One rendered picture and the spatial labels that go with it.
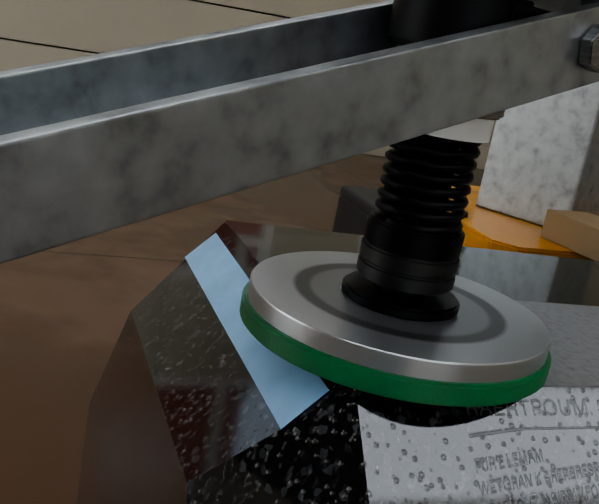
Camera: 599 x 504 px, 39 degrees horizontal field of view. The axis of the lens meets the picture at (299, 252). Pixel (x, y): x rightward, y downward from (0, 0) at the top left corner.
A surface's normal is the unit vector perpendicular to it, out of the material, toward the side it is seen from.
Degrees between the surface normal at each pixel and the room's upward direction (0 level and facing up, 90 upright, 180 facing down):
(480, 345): 0
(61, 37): 90
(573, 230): 90
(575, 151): 90
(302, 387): 46
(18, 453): 0
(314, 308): 0
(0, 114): 90
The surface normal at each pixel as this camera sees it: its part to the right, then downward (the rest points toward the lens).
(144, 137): 0.60, 0.33
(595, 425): 0.37, -0.44
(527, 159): -0.64, 0.10
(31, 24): 0.32, 0.32
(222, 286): -0.55, -0.72
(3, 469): 0.18, -0.95
